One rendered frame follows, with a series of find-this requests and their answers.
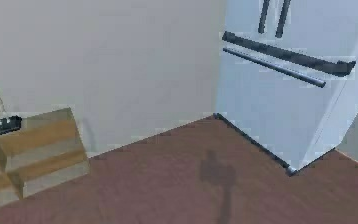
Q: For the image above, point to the pale blue fridge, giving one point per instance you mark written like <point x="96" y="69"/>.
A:
<point x="273" y="110"/>

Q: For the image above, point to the small black object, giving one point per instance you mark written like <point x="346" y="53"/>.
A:
<point x="6" y="125"/>

